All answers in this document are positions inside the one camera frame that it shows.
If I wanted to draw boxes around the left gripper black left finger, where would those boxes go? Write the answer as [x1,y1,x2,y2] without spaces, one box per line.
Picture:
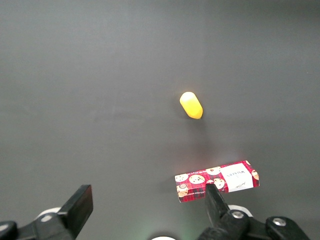
[14,184,94,240]

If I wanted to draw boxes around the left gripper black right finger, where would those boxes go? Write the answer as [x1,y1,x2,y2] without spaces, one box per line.
[197,183,263,240]

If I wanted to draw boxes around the red tartan cookie box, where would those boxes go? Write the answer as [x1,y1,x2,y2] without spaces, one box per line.
[174,160,261,204]

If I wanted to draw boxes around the yellow lemon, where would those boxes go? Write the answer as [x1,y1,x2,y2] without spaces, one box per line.
[179,91,204,120]

